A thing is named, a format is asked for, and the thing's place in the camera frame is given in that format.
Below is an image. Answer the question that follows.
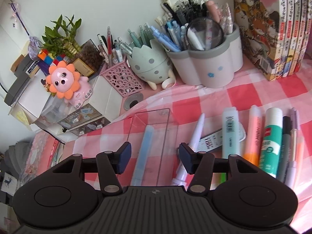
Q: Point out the light blue pen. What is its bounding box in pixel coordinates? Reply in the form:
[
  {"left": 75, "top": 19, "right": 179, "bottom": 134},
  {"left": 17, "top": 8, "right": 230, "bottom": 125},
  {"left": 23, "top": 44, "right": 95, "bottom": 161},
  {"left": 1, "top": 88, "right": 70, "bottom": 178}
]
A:
[{"left": 131, "top": 125, "right": 154, "bottom": 186}]

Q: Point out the comic book box set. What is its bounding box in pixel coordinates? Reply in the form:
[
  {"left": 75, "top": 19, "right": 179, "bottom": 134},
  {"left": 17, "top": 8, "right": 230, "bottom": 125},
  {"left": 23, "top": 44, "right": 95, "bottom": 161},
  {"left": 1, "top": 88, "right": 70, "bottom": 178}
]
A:
[{"left": 234, "top": 0, "right": 311, "bottom": 81}]

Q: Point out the grey white cloud pen holder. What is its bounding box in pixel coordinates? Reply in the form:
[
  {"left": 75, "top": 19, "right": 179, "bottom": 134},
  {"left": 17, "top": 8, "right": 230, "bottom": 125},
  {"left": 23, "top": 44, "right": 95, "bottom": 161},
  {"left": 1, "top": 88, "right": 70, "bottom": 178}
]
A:
[{"left": 167, "top": 23, "right": 243, "bottom": 88}]

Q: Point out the pink books stack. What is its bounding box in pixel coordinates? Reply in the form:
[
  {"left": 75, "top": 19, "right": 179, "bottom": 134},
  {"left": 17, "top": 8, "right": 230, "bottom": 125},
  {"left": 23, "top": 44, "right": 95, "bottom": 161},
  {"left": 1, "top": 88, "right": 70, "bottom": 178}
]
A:
[{"left": 19, "top": 132, "right": 64, "bottom": 182}]

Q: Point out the pencil lead refill case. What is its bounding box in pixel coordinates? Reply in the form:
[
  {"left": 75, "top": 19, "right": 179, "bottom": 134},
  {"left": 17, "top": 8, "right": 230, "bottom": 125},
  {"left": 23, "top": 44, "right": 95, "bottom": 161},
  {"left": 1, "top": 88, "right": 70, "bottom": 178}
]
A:
[{"left": 197, "top": 129, "right": 222, "bottom": 152}]

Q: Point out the green white glue stick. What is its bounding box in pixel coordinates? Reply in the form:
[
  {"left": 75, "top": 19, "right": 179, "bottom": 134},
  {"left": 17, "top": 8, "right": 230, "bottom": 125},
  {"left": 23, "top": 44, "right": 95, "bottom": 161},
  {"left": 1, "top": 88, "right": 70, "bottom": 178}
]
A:
[{"left": 259, "top": 107, "right": 283, "bottom": 177}]

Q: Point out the white box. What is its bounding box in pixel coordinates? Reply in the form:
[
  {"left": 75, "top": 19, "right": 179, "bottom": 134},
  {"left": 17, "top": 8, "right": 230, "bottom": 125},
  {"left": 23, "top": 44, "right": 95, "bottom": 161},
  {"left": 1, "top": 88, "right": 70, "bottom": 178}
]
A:
[{"left": 9, "top": 71, "right": 50, "bottom": 124}]

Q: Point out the clear plastic organizer tray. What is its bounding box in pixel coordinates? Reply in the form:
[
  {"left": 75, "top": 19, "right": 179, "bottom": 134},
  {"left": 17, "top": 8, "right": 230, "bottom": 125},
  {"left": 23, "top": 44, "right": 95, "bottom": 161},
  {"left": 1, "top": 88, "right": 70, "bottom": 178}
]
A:
[{"left": 120, "top": 108, "right": 178, "bottom": 186}]

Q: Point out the rubik's cube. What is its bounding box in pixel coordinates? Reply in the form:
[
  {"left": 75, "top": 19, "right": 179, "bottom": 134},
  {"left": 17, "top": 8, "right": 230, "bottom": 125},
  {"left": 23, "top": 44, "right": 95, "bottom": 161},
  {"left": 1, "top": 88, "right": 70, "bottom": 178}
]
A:
[{"left": 37, "top": 49, "right": 70, "bottom": 75}]

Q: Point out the lavender mechanical pencil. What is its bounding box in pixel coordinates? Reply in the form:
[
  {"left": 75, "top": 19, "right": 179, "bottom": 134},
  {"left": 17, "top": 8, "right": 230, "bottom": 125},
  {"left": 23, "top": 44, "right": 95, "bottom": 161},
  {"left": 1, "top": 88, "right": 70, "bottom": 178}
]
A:
[{"left": 285, "top": 108, "right": 299, "bottom": 189}]

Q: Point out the peach pink pen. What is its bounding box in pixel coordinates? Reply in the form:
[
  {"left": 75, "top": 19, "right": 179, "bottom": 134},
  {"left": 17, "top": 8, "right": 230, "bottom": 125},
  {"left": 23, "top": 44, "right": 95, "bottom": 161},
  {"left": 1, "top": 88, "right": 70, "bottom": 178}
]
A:
[{"left": 294, "top": 136, "right": 305, "bottom": 191}]

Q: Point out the black marker pen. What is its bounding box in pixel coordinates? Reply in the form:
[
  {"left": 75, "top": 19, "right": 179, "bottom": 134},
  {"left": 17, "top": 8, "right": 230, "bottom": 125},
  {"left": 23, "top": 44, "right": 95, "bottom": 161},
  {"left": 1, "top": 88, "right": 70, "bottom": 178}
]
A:
[{"left": 276, "top": 116, "right": 291, "bottom": 182}]

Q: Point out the pink perforated pen holder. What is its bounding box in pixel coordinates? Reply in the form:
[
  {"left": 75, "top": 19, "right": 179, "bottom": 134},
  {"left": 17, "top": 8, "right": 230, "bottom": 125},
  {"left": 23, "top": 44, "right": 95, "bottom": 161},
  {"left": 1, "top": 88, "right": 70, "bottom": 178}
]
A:
[{"left": 100, "top": 56, "right": 145, "bottom": 97}]

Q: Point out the magnifying glass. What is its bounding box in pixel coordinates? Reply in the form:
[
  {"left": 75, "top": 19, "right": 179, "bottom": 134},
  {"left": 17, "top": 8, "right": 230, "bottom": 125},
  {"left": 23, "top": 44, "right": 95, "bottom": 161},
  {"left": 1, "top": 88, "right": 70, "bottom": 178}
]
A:
[{"left": 186, "top": 18, "right": 224, "bottom": 51}]

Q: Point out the grey desk cable grommet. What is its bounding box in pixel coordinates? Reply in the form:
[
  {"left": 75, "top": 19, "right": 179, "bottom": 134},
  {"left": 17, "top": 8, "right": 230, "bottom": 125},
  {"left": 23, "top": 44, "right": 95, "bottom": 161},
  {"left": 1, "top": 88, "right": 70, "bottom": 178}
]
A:
[{"left": 123, "top": 92, "right": 143, "bottom": 110}]

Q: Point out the brown glass plant pot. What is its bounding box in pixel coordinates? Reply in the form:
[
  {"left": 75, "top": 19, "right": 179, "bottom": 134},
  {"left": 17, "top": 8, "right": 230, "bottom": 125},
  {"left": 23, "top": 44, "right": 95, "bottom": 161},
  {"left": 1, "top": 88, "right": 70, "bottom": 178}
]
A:
[{"left": 70, "top": 39, "right": 104, "bottom": 78}]

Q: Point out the green egg pen holder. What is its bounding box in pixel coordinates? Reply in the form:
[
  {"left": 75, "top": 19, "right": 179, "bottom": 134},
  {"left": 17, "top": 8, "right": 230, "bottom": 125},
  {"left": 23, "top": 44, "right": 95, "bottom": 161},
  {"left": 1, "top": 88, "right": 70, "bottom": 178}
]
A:
[{"left": 126, "top": 40, "right": 176, "bottom": 90}]

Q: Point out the pink lion toy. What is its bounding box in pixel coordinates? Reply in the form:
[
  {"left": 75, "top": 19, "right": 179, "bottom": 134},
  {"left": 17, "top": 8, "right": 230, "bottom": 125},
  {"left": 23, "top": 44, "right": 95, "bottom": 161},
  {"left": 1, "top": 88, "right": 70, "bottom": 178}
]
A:
[{"left": 45, "top": 61, "right": 93, "bottom": 109}]

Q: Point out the green highlighter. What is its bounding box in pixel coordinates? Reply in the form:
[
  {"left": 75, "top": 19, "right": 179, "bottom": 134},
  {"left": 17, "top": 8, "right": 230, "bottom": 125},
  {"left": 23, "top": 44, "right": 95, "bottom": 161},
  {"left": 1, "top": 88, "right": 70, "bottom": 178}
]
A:
[{"left": 220, "top": 107, "right": 240, "bottom": 183}]

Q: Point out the red checkered tablecloth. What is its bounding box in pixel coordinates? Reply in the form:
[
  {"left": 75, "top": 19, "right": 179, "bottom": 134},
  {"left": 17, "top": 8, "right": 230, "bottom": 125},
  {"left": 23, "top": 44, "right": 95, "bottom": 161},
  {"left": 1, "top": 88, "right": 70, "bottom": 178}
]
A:
[{"left": 62, "top": 62, "right": 311, "bottom": 233}]

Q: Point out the white eraser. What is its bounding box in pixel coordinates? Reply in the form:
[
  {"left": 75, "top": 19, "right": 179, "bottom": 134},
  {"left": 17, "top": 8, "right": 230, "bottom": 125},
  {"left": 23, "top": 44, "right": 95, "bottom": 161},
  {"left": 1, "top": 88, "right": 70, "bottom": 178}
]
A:
[{"left": 238, "top": 123, "right": 246, "bottom": 142}]

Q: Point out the orange highlighter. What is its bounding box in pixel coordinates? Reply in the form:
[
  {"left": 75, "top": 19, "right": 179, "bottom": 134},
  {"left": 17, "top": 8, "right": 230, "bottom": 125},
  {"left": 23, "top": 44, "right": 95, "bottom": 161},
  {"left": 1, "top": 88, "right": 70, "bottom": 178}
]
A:
[{"left": 243, "top": 105, "right": 263, "bottom": 166}]

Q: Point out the white mini drawer unit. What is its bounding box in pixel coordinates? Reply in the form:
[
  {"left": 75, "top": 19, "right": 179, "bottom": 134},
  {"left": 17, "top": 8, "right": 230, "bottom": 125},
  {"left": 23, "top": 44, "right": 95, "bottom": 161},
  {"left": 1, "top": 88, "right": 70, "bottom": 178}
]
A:
[{"left": 8, "top": 75, "right": 123, "bottom": 142}]

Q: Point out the lucky bamboo plant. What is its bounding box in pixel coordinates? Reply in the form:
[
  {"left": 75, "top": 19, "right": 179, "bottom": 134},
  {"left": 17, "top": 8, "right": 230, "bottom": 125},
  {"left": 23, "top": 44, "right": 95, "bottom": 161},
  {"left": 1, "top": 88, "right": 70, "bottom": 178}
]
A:
[{"left": 42, "top": 14, "right": 82, "bottom": 58}]

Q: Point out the purple cartoon pen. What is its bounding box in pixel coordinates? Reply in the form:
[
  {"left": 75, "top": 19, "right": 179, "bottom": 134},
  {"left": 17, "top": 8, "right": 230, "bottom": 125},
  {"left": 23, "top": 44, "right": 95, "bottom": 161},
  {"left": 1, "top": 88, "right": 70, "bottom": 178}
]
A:
[{"left": 171, "top": 113, "right": 205, "bottom": 186}]

